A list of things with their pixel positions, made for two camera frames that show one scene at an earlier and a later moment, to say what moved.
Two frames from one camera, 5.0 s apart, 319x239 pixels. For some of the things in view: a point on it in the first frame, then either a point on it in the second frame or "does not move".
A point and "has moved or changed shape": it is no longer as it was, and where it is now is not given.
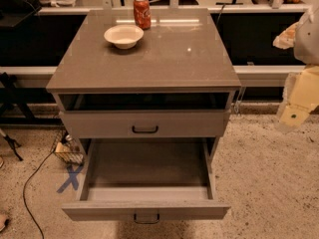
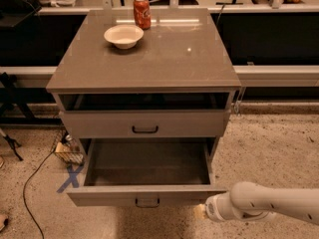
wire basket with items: [68, 147] does not move
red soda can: [142, 11] does not move
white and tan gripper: [307, 41] → [211, 208]
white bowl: [124, 36] does not move
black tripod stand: [8, 92] does not move
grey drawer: [146, 180] has moved or changed shape
